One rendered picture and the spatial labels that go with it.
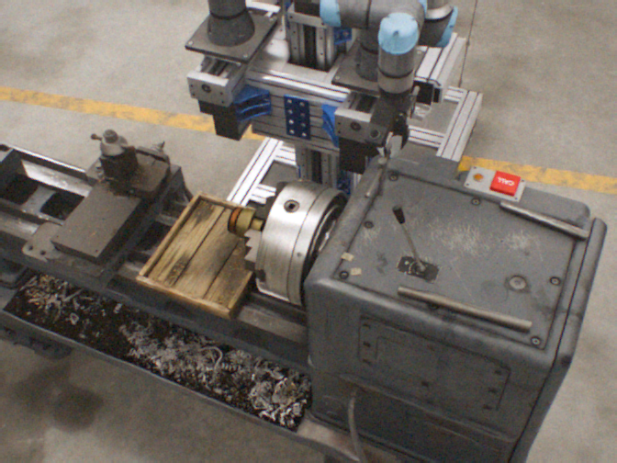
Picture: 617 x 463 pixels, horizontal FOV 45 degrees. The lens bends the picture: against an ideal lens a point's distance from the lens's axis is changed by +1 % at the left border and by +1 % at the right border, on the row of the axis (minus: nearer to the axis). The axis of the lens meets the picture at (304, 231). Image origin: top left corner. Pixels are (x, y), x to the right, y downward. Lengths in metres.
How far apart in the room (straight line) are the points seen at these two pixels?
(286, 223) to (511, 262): 0.53
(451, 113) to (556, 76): 0.81
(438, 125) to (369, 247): 1.86
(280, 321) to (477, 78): 2.37
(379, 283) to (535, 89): 2.58
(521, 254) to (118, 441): 1.76
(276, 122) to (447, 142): 1.12
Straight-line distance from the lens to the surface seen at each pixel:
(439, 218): 1.76
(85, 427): 3.00
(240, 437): 2.85
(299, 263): 1.77
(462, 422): 1.93
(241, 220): 1.94
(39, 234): 2.35
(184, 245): 2.21
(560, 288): 1.69
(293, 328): 2.03
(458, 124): 3.49
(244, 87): 2.45
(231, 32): 2.38
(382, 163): 1.71
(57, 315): 2.60
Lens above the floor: 2.60
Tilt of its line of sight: 52 degrees down
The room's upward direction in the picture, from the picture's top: 4 degrees counter-clockwise
